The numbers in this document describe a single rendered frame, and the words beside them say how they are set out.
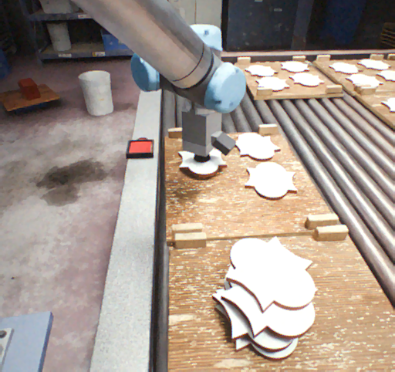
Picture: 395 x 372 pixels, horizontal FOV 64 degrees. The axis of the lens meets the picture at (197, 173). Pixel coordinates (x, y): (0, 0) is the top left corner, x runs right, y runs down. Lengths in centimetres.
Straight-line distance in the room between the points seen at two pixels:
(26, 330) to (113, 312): 16
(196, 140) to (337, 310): 43
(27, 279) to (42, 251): 18
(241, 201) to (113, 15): 46
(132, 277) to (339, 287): 35
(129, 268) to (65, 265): 130
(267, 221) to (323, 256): 12
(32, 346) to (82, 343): 99
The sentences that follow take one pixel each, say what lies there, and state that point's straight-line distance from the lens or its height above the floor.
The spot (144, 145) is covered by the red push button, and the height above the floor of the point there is 93.
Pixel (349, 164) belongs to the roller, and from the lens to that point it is 94.
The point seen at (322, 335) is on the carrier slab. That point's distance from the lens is 54.
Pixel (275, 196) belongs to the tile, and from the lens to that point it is 71.
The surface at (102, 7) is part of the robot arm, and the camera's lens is 39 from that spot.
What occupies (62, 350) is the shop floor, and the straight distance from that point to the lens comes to 164.
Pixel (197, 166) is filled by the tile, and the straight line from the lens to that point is 76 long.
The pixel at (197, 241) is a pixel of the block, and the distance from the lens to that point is 59.
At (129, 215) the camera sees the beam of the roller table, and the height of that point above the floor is 91.
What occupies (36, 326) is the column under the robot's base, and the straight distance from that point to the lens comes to 65.
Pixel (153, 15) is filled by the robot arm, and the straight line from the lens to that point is 41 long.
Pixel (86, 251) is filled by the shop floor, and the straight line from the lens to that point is 192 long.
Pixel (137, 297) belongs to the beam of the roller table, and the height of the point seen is 91.
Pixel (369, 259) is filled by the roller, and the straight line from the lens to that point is 70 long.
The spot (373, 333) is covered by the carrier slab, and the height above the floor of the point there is 94.
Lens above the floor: 139
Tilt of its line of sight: 36 degrees down
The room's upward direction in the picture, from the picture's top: straight up
